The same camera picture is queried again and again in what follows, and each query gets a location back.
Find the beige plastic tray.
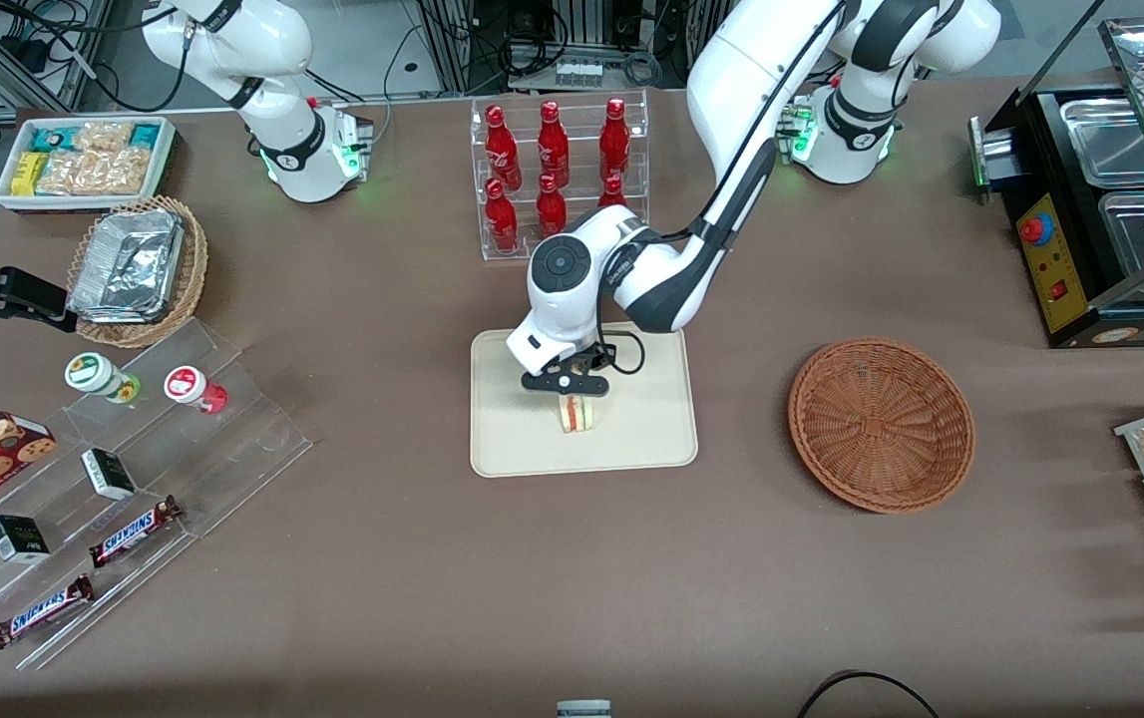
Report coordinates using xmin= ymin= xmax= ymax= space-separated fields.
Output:
xmin=470 ymin=319 xmax=699 ymax=479

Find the light wicker basket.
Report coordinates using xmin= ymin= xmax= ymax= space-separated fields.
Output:
xmin=68 ymin=194 xmax=209 ymax=350

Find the round brown wicker basket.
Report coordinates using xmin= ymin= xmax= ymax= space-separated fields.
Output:
xmin=788 ymin=337 xmax=977 ymax=516

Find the stack of foil trays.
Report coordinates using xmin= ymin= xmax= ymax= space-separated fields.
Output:
xmin=70 ymin=209 xmax=185 ymax=323

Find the green label white-lid cup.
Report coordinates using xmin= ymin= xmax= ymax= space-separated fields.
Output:
xmin=65 ymin=352 xmax=142 ymax=404

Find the yellow snack packet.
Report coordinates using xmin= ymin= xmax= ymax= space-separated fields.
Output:
xmin=11 ymin=150 xmax=51 ymax=197

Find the clear bag of crackers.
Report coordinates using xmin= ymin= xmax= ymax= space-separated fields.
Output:
xmin=36 ymin=150 xmax=99 ymax=196
xmin=73 ymin=120 xmax=137 ymax=156
xmin=91 ymin=146 xmax=154 ymax=196

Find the clear acrylic bottle rack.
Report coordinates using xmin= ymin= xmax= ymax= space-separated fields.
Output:
xmin=472 ymin=90 xmax=650 ymax=262

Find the red label white-lid cup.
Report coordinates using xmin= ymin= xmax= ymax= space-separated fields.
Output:
xmin=164 ymin=366 xmax=229 ymax=416

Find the small black box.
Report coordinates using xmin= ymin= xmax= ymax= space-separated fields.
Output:
xmin=0 ymin=515 xmax=52 ymax=565
xmin=81 ymin=449 xmax=138 ymax=501

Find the white rectangular snack bin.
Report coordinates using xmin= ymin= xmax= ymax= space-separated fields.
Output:
xmin=0 ymin=115 xmax=179 ymax=215

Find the clear acrylic stepped stand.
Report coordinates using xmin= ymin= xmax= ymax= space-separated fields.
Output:
xmin=0 ymin=317 xmax=315 ymax=671

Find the Snickers chocolate bar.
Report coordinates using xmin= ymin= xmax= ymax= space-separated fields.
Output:
xmin=0 ymin=574 xmax=95 ymax=650
xmin=89 ymin=496 xmax=184 ymax=568

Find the black food warmer machine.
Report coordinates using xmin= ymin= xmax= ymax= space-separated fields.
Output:
xmin=968 ymin=15 xmax=1144 ymax=350

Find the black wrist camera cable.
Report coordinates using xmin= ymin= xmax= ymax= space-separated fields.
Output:
xmin=599 ymin=0 xmax=852 ymax=378

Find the aluminium frame rack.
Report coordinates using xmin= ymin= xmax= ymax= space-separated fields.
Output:
xmin=417 ymin=0 xmax=722 ymax=96

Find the black table cable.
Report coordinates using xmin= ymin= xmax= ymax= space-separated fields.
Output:
xmin=796 ymin=670 xmax=942 ymax=718

